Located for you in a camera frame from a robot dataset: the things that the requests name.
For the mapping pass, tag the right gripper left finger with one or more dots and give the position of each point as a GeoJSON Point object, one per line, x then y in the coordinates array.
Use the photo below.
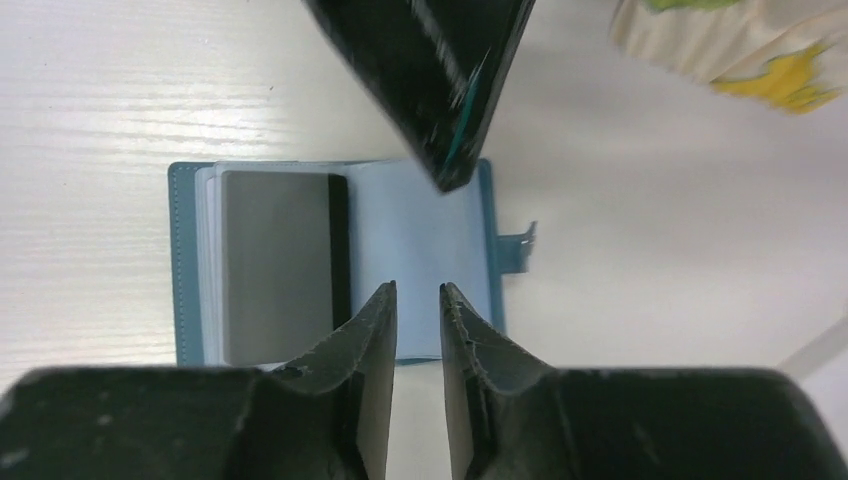
{"type": "Point", "coordinates": [322, 415]}

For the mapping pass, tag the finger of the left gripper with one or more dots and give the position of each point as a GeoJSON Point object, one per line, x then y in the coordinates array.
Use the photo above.
{"type": "Point", "coordinates": [436, 68]}

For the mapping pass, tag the cream printed garment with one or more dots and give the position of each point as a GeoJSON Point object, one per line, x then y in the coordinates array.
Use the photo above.
{"type": "Point", "coordinates": [789, 55]}

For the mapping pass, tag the blue leather card holder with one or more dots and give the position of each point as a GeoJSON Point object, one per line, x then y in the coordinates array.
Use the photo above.
{"type": "Point", "coordinates": [401, 229]}

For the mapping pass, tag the grey card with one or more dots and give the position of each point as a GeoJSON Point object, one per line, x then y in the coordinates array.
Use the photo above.
{"type": "Point", "coordinates": [286, 263]}

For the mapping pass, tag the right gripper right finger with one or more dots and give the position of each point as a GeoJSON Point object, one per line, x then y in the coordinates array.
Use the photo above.
{"type": "Point", "coordinates": [512, 416]}

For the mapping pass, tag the white metal clothes rack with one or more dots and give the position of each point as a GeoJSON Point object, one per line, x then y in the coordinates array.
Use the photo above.
{"type": "Point", "coordinates": [824, 348]}

